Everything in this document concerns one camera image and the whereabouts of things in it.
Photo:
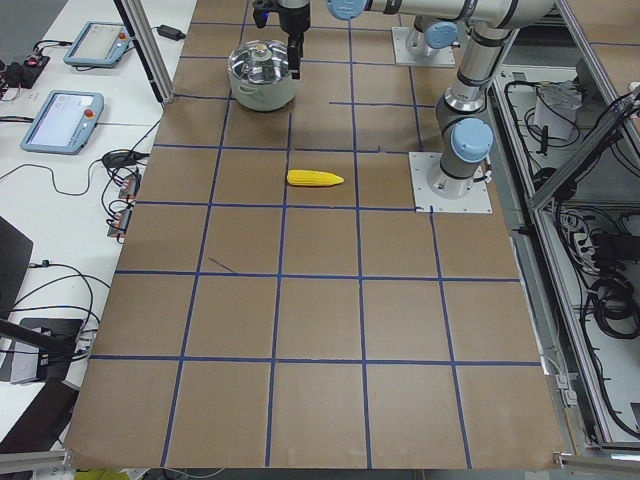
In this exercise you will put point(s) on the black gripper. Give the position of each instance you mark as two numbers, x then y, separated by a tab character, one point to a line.
293	20

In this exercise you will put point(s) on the glass pot lid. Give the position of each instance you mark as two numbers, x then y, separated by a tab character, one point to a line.
259	62

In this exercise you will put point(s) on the pale green steel pot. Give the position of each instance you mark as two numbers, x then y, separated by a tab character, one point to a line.
264	98

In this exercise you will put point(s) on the yellow corn cob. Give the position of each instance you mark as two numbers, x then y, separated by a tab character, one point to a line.
313	178

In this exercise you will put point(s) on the black power adapter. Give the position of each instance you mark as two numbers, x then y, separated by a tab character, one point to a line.
171	33

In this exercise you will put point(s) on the upper teach pendant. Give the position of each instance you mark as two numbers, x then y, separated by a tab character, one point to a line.
99	44

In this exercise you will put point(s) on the teach pendant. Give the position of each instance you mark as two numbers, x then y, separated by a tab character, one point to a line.
99	44
64	123

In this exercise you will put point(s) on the lower teach pendant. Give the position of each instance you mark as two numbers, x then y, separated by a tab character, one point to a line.
64	123

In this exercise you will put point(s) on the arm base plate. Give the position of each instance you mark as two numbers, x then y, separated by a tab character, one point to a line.
431	48
435	192

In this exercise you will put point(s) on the aluminium frame post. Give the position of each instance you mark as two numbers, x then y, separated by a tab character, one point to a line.
137	24

